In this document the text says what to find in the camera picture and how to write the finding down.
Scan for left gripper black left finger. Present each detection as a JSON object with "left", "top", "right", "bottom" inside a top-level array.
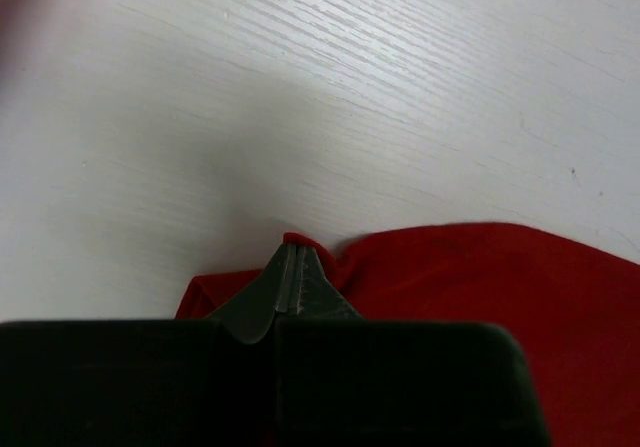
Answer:
[{"left": 1, "top": 244, "right": 295, "bottom": 446}]

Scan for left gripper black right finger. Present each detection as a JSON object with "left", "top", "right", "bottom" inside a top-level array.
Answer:
[{"left": 274, "top": 247, "right": 550, "bottom": 446}]

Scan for red t shirt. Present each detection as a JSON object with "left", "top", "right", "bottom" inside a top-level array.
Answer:
[{"left": 174, "top": 221, "right": 640, "bottom": 447}]

